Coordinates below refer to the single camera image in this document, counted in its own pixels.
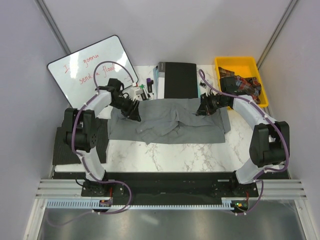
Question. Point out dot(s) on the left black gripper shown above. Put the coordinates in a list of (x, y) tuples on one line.
[(132, 112)]

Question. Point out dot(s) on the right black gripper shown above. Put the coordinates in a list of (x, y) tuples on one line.
[(205, 108)]

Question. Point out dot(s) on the grey long sleeve shirt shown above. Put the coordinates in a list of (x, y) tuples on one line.
[(170, 121)]

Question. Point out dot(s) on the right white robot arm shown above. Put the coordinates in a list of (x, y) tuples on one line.
[(269, 149)]

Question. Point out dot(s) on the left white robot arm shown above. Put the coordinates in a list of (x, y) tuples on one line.
[(81, 129)]

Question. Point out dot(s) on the green black marker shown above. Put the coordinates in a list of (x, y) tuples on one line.
[(144, 94)]

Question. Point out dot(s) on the purple black marker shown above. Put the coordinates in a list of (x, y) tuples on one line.
[(149, 83)]

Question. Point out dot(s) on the black folder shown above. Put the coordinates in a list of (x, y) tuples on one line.
[(180, 80)]

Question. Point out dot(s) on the plaid shirt in bin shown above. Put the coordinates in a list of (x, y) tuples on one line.
[(237, 85)]

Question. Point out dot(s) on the yellow plastic bin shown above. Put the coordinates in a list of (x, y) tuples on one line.
[(244, 66)]

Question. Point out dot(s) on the folded black striped shirt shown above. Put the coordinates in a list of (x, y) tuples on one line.
[(63, 155)]

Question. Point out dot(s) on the white whiteboard black frame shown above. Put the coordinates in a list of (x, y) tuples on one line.
[(78, 74)]

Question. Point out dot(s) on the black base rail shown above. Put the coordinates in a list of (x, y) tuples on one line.
[(169, 188)]

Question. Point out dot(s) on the white slotted cable duct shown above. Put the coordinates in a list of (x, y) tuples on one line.
[(98, 204)]

